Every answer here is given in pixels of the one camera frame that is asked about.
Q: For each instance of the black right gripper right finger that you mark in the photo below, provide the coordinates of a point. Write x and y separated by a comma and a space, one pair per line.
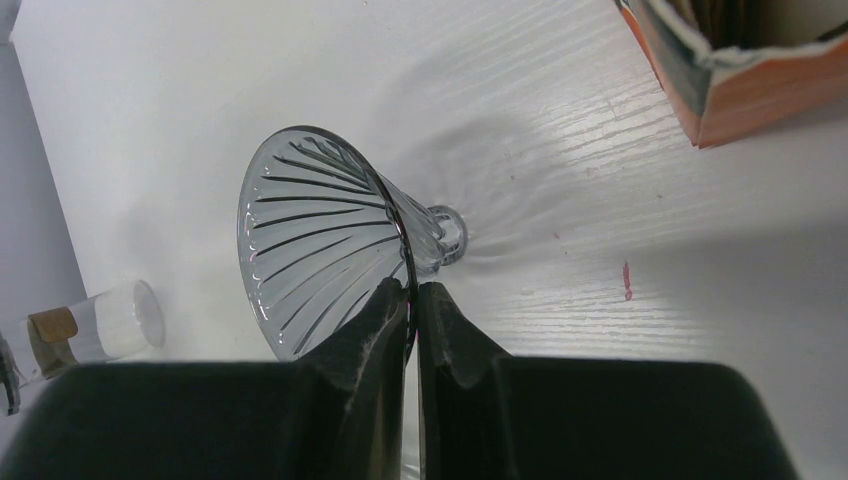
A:
461, 430

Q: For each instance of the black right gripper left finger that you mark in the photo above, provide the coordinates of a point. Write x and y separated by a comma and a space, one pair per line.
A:
355, 406

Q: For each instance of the small clear glass cup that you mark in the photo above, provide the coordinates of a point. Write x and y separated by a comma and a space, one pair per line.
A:
319, 229

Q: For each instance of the clear glass carafe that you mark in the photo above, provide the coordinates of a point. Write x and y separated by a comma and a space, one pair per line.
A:
110, 326

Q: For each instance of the orange black coffee filter box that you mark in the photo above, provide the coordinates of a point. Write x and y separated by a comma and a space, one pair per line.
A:
730, 68

